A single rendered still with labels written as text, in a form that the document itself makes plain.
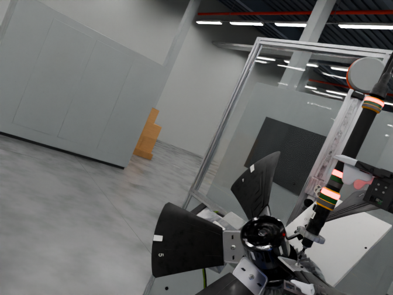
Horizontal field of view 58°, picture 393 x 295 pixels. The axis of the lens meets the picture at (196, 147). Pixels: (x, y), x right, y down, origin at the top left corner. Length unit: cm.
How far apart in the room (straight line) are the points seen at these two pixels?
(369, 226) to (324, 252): 18
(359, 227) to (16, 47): 536
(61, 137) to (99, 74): 122
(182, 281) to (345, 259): 129
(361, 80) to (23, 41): 506
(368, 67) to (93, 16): 1187
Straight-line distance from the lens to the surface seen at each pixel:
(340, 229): 132
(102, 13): 1319
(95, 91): 626
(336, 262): 124
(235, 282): 94
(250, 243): 95
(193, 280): 224
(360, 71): 168
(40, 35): 601
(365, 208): 101
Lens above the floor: 142
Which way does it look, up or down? 4 degrees down
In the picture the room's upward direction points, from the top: 24 degrees clockwise
